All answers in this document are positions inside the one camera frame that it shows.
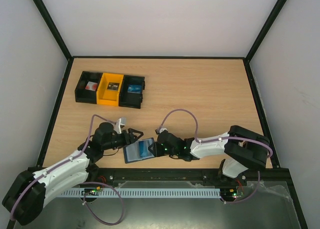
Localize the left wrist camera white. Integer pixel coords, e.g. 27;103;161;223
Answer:
114;117;127;134

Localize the white red card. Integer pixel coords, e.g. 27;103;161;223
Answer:
85;81;98;92

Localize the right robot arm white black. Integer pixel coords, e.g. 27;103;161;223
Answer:
148;125;273;185

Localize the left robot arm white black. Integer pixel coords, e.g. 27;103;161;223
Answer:
2;122;144;226

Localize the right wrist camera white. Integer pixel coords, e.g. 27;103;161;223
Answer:
155;127;167;135

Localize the light blue slotted cable duct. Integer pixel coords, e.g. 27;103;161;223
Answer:
59;188;221;199

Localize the blue card in bin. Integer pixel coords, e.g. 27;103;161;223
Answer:
127;84;143;94

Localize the yellow middle bin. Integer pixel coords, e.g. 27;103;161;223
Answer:
96;72;124;107

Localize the blue card holder wallet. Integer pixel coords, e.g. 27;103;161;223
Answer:
123;138;154;164

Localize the right black bin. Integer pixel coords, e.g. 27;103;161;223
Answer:
118;74;146;109

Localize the black card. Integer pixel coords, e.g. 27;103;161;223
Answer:
107;82;120;91

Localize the grey metal sheet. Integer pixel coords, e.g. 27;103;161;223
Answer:
27;181;300;229

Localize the black bin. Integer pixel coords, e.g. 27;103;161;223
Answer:
74;71;103;104
118;74;146;109

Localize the black aluminium frame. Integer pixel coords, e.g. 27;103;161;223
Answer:
4;0;309;229

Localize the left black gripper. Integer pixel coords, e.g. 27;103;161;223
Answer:
102;128;144;151

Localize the blue white credit card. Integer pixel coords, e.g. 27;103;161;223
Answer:
138;138;153;158

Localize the left black bin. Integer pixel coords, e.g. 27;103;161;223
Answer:
74;71;103;104

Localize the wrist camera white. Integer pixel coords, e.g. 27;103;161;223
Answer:
114;117;127;134
155;127;167;135

